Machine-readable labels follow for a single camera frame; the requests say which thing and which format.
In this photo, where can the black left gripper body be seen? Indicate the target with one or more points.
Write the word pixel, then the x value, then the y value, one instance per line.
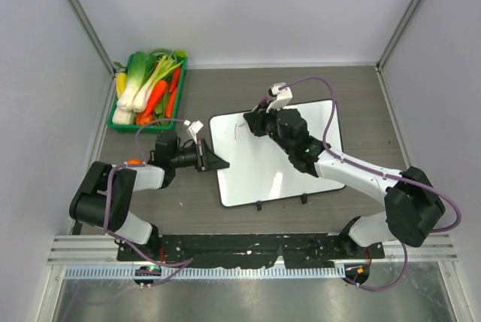
pixel 189 157

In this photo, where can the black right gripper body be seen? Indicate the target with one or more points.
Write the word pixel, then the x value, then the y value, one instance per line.
pixel 266 123

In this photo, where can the white whiteboard with black frame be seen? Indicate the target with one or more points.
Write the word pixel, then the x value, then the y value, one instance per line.
pixel 259 171

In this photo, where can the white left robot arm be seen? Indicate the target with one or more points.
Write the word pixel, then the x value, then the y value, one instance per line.
pixel 104 196

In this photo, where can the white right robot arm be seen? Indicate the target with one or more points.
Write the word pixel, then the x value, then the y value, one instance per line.
pixel 411 209

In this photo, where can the orange toy tangerine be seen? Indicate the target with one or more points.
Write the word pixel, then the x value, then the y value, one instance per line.
pixel 134 162

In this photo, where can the orange toy fruit in tray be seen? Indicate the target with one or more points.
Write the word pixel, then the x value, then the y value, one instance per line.
pixel 142 119

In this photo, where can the orange toy carrot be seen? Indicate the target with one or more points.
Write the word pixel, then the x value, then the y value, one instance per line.
pixel 155 96

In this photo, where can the red toy chili pepper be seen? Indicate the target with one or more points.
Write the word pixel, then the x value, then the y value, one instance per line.
pixel 175 79

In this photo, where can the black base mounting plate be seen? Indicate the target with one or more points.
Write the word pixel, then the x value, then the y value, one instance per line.
pixel 256 251

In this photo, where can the white green toy leek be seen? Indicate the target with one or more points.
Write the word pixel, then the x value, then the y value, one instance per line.
pixel 162 69

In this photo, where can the yellow toy corn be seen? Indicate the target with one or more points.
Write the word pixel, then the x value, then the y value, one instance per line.
pixel 120 82

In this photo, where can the white green toy bok choy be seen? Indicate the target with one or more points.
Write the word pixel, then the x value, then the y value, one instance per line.
pixel 134 81

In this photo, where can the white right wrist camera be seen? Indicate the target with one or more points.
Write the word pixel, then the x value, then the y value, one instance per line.
pixel 279 96

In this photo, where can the white slotted cable duct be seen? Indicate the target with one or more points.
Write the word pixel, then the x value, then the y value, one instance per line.
pixel 134 272

